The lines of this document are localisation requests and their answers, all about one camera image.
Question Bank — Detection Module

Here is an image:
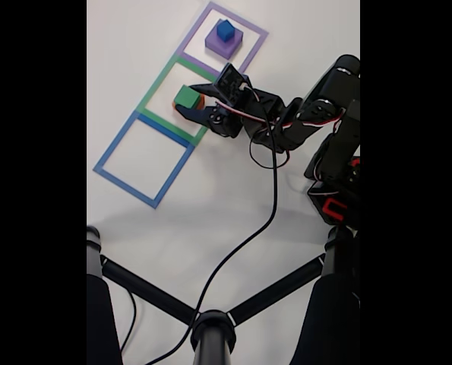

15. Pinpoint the green cube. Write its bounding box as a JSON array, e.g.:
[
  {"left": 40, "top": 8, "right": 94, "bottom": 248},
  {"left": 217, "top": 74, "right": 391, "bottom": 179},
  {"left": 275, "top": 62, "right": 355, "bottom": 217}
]
[{"left": 174, "top": 85, "right": 204, "bottom": 110}]

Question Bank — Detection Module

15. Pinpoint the small blue cube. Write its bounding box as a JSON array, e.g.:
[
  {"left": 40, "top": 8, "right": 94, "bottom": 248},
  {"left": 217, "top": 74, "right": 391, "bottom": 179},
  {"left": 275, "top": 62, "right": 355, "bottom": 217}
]
[{"left": 216, "top": 19, "right": 236, "bottom": 42}]

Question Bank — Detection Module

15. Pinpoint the blue square frame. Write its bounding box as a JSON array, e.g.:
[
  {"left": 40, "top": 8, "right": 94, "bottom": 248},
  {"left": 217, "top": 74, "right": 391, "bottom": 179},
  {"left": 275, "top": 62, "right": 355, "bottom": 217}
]
[{"left": 93, "top": 110, "right": 195, "bottom": 209}]

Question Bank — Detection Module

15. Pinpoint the green square frame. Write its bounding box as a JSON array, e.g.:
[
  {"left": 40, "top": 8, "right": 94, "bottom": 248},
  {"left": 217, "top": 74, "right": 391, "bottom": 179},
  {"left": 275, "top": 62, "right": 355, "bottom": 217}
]
[{"left": 136, "top": 55, "right": 236, "bottom": 148}]

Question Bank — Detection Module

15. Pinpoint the purple square frame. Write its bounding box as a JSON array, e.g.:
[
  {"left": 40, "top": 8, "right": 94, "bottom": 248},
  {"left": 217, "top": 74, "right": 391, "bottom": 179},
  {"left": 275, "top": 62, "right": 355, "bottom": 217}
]
[{"left": 179, "top": 1, "right": 269, "bottom": 87}]

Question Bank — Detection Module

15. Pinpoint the red white servo cable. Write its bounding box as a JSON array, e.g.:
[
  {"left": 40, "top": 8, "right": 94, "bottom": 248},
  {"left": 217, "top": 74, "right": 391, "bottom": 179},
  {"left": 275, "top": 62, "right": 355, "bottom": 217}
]
[{"left": 216, "top": 99, "right": 343, "bottom": 133}]

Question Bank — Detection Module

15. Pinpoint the orange cube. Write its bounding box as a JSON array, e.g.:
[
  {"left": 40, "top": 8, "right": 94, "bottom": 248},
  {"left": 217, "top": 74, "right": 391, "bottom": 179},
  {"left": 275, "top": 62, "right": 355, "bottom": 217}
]
[{"left": 171, "top": 94, "right": 207, "bottom": 115}]

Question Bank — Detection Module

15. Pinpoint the camera board with blue mount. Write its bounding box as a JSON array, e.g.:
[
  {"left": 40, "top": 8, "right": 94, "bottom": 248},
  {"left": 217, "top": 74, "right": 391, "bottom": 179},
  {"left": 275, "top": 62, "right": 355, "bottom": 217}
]
[{"left": 213, "top": 62, "right": 251, "bottom": 107}]

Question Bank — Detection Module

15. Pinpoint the thin black cable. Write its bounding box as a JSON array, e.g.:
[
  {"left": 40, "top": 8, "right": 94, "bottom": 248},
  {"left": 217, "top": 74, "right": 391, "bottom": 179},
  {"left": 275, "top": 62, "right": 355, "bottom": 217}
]
[{"left": 119, "top": 290, "right": 139, "bottom": 354}]

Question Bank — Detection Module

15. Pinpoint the purple block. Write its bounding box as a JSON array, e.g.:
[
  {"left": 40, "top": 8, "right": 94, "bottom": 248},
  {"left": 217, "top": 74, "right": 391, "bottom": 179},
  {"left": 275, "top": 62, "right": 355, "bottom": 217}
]
[{"left": 204, "top": 18, "right": 245, "bottom": 61}]

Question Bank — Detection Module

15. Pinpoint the thin black looped wire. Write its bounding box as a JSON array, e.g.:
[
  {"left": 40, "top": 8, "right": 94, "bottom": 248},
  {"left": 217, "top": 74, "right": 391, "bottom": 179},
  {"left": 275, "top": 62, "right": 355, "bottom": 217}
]
[{"left": 248, "top": 135, "right": 291, "bottom": 170}]

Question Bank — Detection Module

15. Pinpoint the thick black camera cable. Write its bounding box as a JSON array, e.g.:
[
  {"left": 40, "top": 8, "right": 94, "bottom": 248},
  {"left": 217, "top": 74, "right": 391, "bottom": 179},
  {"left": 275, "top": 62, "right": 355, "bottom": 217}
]
[{"left": 145, "top": 85, "right": 280, "bottom": 365}]

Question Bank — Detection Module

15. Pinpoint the black camera tripod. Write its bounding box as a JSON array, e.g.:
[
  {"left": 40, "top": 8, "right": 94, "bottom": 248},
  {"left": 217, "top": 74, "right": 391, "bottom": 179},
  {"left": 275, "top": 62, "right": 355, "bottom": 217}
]
[{"left": 87, "top": 224, "right": 361, "bottom": 365}]

